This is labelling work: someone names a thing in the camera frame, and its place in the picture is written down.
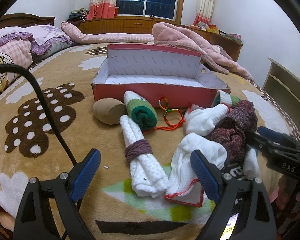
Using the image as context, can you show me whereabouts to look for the white towel roll purple band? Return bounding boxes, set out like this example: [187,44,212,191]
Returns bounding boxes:
[120,115,170,198]

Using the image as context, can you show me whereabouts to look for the pink checked cartoon pillow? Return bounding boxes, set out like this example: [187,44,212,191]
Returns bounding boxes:
[0,38,33,103]

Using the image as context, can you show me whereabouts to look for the purple ruffled pillow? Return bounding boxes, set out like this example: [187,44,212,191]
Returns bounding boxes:
[0,24,75,55]

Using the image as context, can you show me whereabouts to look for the green white sock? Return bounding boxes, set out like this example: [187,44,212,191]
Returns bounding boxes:
[211,90,240,108]
[123,90,158,131]

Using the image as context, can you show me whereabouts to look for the items on cabinet corner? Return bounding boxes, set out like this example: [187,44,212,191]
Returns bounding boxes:
[191,22,242,42]

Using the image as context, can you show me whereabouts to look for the red cardboard shoe box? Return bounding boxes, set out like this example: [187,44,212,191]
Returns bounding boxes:
[91,43,230,108]

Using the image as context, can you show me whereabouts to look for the wooden headboard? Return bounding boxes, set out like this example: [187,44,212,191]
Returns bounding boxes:
[0,14,55,29]

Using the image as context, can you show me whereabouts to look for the black cable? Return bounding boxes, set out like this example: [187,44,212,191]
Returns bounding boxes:
[0,64,79,165]

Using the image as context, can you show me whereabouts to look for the white sock bundle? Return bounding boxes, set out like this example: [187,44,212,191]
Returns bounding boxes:
[184,103,230,137]

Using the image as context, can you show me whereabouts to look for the long pink bolster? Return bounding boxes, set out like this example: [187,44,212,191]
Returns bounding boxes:
[61,21,154,44]

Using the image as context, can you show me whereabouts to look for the pink quilted blanket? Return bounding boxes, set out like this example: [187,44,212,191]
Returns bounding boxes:
[152,22,253,81]

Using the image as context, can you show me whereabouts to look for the clothes pile on cabinet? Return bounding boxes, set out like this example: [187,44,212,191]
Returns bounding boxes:
[68,8,89,22]

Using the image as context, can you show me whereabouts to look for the person's hand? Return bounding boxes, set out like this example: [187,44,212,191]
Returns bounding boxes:
[276,175,300,210]

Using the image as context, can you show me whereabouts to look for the beige shelf unit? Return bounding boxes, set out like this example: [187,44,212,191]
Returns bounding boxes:
[262,57,300,111]

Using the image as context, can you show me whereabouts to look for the tan rolled sock ball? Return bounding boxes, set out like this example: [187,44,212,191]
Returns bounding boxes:
[93,98,127,125]

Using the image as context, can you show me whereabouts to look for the white glove red trim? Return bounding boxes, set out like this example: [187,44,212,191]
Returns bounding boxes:
[165,133,228,207]

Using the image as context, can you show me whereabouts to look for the right floral curtain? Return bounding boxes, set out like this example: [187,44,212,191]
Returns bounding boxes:
[193,0,215,25]

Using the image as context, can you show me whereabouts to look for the red braided cord with rings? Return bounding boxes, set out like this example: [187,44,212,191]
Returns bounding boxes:
[142,96,193,133]

